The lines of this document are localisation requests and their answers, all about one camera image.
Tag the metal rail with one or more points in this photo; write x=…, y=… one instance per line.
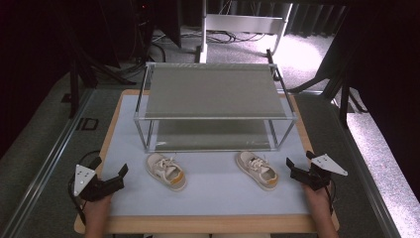
x=43, y=168
x=366, y=172

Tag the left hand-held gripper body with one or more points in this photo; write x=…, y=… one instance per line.
x=86, y=186

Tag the person's left hand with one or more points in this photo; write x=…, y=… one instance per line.
x=97, y=208

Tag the white metal stand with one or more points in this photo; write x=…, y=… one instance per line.
x=244, y=23

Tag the person's right hand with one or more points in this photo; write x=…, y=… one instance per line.
x=317, y=198

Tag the black tripod stand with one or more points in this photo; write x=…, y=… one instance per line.
x=340, y=82
x=77, y=76

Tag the beige shoe with orange heel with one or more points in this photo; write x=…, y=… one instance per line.
x=165, y=172
x=259, y=170

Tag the metal shoe rack grey shelves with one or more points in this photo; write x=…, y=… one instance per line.
x=211, y=91

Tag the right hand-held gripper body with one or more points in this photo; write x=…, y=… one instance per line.
x=317, y=178

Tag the pale blue mat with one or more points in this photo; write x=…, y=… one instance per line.
x=211, y=198

